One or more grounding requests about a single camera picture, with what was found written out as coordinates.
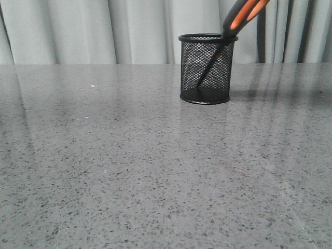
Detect black mesh pen bucket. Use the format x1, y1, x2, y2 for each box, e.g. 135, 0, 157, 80
178, 33, 238, 105

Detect grey orange handled scissors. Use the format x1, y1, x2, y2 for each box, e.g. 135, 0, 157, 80
196, 0, 269, 87

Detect grey pleated curtain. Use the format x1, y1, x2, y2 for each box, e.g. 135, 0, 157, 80
1, 1, 331, 65

